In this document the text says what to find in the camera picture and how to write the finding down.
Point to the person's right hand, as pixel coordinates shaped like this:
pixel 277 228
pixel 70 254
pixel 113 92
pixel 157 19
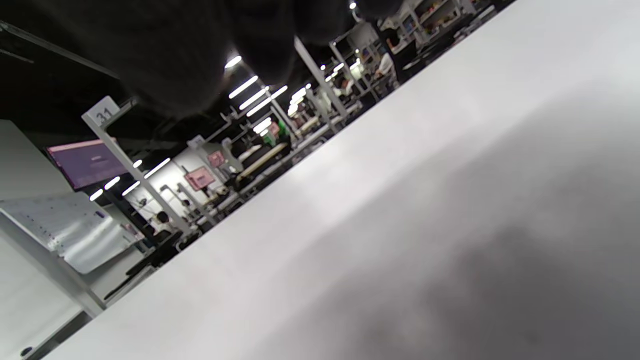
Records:
pixel 180 55

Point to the small pink screen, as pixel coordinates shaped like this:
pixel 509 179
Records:
pixel 216 158

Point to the purple monitor screen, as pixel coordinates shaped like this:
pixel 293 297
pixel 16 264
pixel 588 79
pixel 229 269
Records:
pixel 85 162

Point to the white printed sheet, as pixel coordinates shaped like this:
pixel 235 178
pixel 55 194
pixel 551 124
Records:
pixel 75 230

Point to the white post with numbered sign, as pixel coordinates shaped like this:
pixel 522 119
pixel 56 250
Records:
pixel 131 167

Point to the white frame post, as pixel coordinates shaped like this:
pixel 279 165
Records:
pixel 320 75

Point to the thick white frame beam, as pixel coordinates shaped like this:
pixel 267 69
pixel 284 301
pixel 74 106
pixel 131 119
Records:
pixel 50 267

